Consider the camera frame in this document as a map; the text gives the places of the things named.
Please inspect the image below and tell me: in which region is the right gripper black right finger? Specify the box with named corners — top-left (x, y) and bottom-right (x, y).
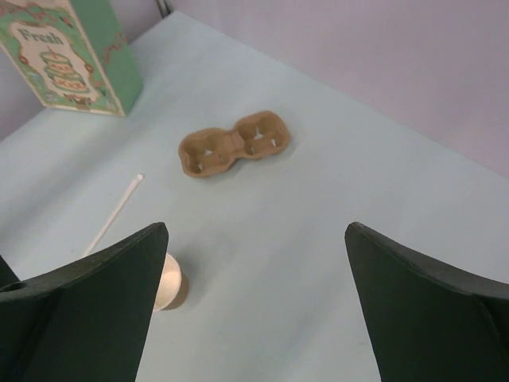
top-left (344, 222), bottom-right (508, 381)

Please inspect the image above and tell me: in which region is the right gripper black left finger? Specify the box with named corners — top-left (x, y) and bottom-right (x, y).
top-left (1, 223), bottom-right (169, 381)

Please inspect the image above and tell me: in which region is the brown paper coffee cup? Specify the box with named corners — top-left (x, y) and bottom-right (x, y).
top-left (153, 253), bottom-right (189, 312)

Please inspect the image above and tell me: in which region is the white paper-wrapped straw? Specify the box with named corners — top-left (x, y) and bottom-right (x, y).
top-left (81, 173), bottom-right (145, 258)

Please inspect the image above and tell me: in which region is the brown cardboard cup carrier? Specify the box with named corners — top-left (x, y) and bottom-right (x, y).
top-left (178, 111), bottom-right (291, 178)

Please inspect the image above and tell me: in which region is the green illustrated paper bag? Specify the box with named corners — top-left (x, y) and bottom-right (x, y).
top-left (1, 1), bottom-right (142, 116)

